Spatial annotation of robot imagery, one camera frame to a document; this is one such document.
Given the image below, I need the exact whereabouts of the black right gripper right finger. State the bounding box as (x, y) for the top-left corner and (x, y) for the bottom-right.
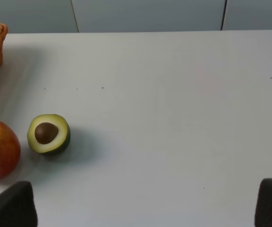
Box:
(255, 178), (272, 227)

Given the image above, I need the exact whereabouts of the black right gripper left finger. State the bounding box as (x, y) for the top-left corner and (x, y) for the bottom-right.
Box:
(0, 181), (38, 227)

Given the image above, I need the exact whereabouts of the halved avocado with pit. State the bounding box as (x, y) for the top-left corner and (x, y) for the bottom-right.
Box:
(27, 114), (71, 155)

